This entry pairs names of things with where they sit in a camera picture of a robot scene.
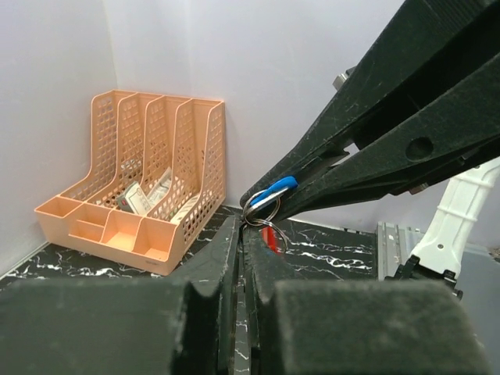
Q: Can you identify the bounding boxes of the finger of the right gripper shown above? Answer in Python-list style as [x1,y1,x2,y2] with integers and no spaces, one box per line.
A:
[277,55,499,219]
[241,1,499,206]

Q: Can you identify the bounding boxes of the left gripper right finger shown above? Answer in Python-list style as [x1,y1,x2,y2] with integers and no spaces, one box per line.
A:
[244,230,488,374]

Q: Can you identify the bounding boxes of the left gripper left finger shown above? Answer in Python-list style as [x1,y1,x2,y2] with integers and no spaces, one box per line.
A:
[1,216,239,374]

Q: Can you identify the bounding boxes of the red and metal key holder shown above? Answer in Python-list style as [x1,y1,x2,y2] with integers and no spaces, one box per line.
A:
[243,187,289,255]

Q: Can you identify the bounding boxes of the blue key tag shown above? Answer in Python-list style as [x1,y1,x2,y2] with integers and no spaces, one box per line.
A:
[250,176,298,205]

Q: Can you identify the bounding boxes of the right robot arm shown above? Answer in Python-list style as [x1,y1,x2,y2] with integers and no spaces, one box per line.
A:
[240,1,499,288]

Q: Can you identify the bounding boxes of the papers in organizer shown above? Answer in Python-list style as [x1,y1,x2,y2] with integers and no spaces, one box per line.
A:
[116,166,200,224]

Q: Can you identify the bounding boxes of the orange file organizer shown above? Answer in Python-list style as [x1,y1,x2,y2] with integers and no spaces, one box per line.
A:
[35,90,226,275]

